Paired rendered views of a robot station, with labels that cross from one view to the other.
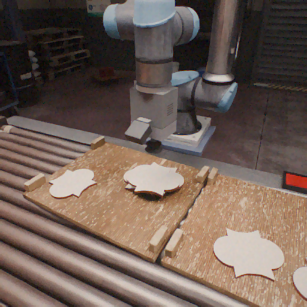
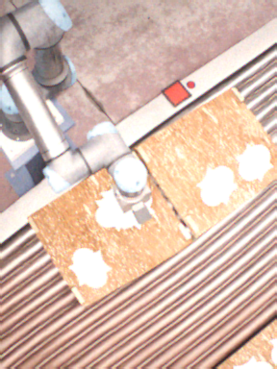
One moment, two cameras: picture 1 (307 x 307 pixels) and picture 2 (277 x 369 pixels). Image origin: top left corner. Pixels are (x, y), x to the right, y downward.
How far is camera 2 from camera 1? 1.54 m
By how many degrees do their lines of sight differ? 52
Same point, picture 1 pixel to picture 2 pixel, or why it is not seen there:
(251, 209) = (188, 154)
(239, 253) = (216, 191)
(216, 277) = (221, 214)
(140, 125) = (141, 211)
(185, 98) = not seen: hidden behind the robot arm
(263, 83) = not seen: outside the picture
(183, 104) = not seen: hidden behind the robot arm
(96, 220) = (142, 263)
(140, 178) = (126, 218)
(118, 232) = (162, 254)
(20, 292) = (172, 316)
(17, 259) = (148, 316)
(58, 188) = (93, 281)
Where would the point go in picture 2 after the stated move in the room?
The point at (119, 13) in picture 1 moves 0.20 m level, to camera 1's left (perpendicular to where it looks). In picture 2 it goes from (70, 180) to (35, 248)
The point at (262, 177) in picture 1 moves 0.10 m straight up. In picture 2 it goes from (156, 110) to (156, 99)
